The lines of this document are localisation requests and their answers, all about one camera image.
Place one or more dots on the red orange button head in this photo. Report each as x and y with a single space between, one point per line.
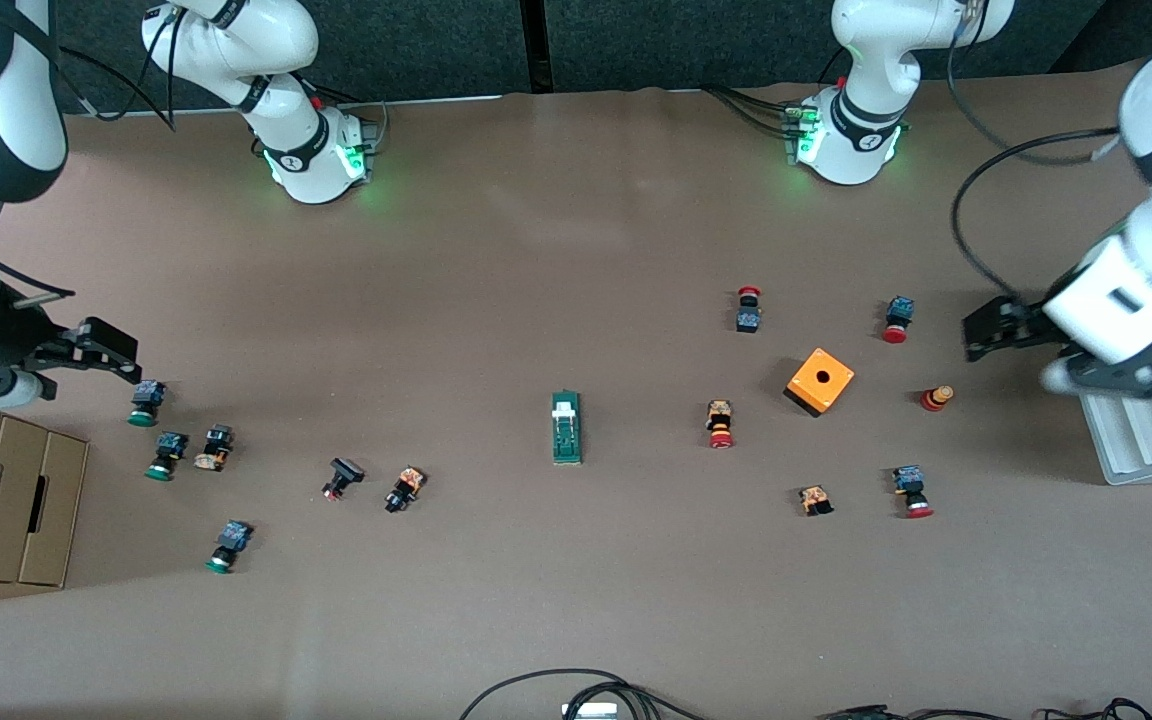
934 399

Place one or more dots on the green load switch white lever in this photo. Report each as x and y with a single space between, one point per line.
566 435

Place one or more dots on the black red pushbutton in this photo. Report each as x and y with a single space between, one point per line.
344 470

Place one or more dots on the brown cardboard divider box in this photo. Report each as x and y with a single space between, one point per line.
6 490

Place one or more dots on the black button orange contact block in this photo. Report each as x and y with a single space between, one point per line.
216 440
406 485

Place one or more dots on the black vertical post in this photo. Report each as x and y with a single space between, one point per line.
534 45

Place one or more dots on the grey white compartment tray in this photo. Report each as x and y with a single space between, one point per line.
1146 440

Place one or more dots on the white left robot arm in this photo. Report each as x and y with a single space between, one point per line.
876 50

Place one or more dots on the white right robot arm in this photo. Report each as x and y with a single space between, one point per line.
286 40

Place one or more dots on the white plug adapter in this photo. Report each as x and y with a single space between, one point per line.
589 711

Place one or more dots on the green button blue contact block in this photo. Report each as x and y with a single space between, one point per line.
171 445
233 537
148 392

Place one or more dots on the red button orange contact block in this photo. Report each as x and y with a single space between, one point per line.
720 415

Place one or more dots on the orange button enclosure box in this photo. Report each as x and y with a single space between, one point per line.
806 387

